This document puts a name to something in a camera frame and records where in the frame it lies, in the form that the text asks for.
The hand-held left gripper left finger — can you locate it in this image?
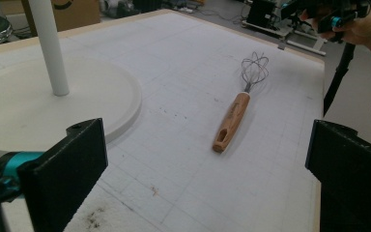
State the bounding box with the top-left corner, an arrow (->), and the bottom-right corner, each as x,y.
17,118 -> 109,232

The brown cardboard box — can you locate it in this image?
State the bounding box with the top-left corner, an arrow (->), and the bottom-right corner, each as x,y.
20,0 -> 101,34

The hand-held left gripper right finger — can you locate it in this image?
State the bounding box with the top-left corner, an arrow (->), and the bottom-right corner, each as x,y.
304,119 -> 371,232

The white metal stand frame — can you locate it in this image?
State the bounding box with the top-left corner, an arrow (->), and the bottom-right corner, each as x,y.
241,17 -> 328,58

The black equipment box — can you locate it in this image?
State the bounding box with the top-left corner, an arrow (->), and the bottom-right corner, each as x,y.
245,0 -> 277,29

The white pole stand round base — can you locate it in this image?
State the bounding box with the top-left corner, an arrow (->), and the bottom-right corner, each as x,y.
0,0 -> 143,159

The dark bag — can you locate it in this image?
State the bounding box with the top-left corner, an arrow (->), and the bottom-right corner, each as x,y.
100,0 -> 163,19

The wire whisk with wooden handle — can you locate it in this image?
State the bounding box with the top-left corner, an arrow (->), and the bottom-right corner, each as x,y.
212,51 -> 271,154

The white grid mat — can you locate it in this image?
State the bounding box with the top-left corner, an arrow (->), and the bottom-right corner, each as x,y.
0,9 -> 327,232

